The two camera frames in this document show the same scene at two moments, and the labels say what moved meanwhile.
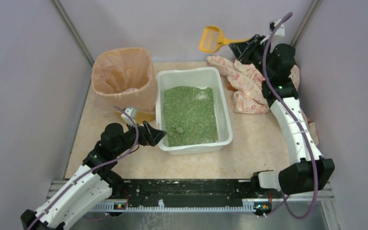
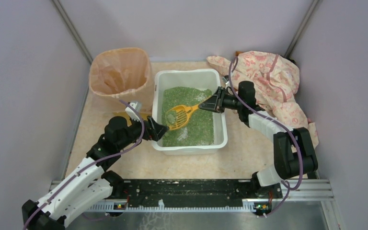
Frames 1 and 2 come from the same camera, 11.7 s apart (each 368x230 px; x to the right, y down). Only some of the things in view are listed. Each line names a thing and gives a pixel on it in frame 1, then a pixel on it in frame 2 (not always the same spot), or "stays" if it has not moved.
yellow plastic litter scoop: [212, 40] -> [178, 116]
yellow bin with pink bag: [125, 77] stays
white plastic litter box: [191, 106] stays
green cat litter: [189, 115] stays
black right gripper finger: [238, 48] -> [216, 107]
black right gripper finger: [249, 46] -> [216, 98]
